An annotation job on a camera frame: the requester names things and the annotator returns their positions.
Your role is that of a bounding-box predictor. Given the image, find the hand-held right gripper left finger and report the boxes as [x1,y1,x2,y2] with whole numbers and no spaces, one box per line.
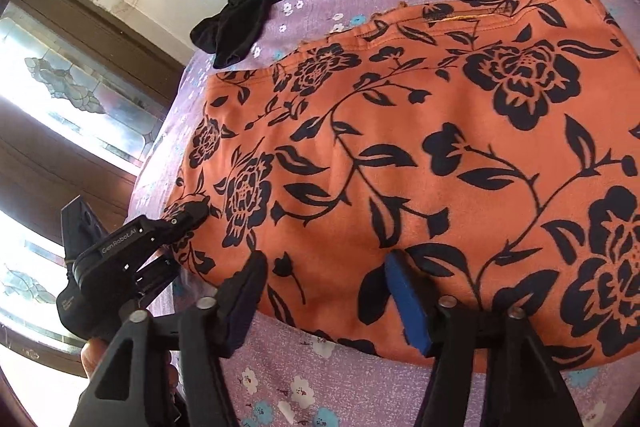
[67,251,269,427]

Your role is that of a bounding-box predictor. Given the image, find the orange black floral shirt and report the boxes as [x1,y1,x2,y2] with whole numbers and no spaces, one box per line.
[167,0,640,375]

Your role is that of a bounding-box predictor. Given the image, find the stained glass window panel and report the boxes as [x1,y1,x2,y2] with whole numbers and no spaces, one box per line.
[0,2,166,172]

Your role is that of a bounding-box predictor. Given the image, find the person's left hand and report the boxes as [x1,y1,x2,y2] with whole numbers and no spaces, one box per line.
[81,339,108,380]

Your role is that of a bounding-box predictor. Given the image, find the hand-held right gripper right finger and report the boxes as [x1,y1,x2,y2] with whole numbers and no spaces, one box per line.
[384,249,583,427]

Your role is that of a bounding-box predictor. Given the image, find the black crumpled garment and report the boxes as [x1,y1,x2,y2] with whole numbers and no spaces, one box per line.
[190,0,283,70]

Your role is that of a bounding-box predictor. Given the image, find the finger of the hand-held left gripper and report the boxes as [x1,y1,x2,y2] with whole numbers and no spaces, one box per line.
[133,256,182,304]
[149,201,211,249]

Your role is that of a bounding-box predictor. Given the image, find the stained glass wooden door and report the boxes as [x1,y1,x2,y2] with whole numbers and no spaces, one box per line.
[0,0,188,378]

